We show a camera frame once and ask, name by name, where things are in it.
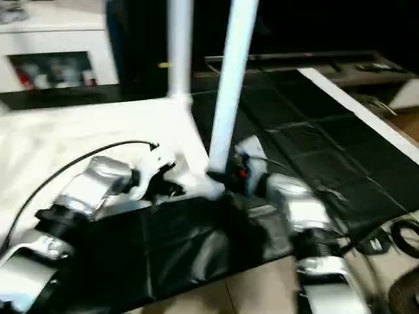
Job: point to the white plastic table leg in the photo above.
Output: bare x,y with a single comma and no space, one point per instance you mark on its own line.
180,52
232,78

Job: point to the white plastic table top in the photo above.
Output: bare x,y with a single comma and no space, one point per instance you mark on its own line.
59,137

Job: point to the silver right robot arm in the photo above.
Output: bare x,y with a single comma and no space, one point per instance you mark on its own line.
308,229

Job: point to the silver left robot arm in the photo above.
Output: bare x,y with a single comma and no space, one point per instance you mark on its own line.
72,209

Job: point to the black mat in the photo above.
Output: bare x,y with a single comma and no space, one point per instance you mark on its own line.
314,137

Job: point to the small brown label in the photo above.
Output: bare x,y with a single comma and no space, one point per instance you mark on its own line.
163,65

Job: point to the white flat strip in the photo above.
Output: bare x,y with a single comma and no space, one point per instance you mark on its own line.
360,111

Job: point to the black power adapter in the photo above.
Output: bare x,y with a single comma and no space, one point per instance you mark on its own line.
374,245

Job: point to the black cabinet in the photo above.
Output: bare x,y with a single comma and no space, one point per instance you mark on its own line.
144,33

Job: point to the black remote control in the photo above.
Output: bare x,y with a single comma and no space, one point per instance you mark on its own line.
378,66

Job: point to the white glass-door cabinet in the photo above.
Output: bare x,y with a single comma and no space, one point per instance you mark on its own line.
52,49

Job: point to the grey object on cabinet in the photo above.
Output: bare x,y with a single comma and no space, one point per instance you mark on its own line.
13,9

